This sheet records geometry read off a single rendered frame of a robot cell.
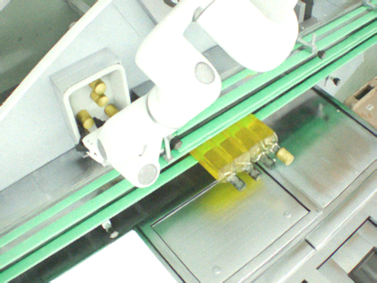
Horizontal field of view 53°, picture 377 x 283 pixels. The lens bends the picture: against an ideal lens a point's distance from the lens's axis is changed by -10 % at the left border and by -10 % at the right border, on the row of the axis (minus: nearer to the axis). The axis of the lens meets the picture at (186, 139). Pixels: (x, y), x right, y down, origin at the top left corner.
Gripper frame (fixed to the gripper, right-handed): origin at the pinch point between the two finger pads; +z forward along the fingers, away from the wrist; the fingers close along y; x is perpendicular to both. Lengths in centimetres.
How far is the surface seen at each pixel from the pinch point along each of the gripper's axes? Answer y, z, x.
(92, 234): -12.0, 2.0, -34.2
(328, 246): 39, -49, -46
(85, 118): 0.1, 1.5, 2.7
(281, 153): 43, -27, -23
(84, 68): 3.5, -1.4, 16.9
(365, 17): 113, -16, -4
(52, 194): -17.3, 0.2, -12.0
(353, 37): 106, -13, -11
